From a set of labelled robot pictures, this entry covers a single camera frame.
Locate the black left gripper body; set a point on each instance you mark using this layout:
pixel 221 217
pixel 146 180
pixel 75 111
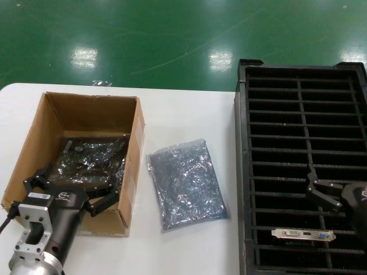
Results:
pixel 68 217

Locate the crumpled plastic scrap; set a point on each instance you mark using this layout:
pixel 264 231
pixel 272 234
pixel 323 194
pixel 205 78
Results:
pixel 101 83

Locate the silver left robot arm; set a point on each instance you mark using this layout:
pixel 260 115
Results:
pixel 31 265

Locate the bagged graphics card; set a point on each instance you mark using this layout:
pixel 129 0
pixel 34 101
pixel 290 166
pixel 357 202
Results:
pixel 114 151

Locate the black slotted plastic container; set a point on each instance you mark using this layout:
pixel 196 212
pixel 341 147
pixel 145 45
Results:
pixel 299 149

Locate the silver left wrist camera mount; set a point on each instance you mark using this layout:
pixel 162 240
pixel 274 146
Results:
pixel 31 215

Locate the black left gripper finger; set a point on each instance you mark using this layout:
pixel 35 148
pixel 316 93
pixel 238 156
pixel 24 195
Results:
pixel 35 183
pixel 106 197

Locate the silver antistatic plastic bag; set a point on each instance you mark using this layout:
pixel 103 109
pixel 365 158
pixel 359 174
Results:
pixel 186 186

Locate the brown cardboard box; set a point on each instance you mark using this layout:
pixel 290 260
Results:
pixel 86 114

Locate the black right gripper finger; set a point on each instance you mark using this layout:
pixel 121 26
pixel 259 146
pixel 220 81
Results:
pixel 329 185
pixel 324 200

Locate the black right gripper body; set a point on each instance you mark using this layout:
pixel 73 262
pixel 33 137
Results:
pixel 358 200

